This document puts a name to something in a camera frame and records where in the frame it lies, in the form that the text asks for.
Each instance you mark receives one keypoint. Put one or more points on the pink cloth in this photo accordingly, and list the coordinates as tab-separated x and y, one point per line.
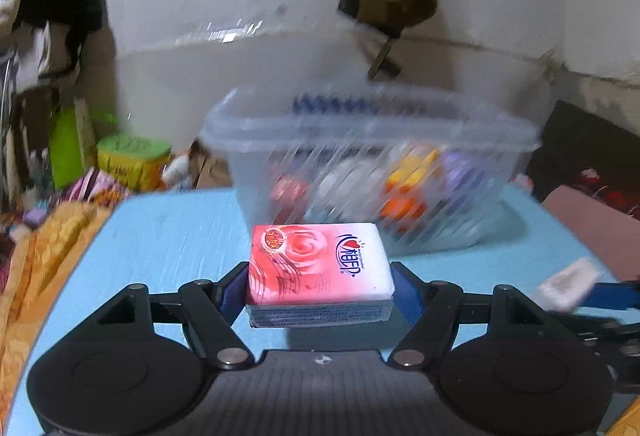
609	234

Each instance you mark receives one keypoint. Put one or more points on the bright green paper bag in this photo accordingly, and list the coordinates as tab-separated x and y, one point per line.
72	143

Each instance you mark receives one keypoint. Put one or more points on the clear plastic lattice basket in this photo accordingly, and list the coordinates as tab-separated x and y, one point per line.
343	139

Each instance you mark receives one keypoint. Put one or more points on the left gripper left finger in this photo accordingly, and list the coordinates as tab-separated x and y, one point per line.
206	310

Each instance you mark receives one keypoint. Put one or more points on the green yellow lidded tub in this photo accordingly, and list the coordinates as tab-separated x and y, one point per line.
136	163

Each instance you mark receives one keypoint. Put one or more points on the orange floral blanket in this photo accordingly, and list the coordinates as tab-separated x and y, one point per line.
40	266

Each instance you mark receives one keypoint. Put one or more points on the white tissue pack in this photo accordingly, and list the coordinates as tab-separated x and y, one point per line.
567	289

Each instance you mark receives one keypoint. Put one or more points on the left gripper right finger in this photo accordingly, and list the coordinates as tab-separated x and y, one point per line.
435	311

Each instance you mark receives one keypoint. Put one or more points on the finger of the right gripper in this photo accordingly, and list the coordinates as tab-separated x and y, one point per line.
613	296

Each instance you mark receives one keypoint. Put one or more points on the red round item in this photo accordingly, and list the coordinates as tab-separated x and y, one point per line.
289	200

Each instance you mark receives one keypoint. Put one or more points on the pink rose tissue pack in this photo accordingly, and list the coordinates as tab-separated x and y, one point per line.
307	276

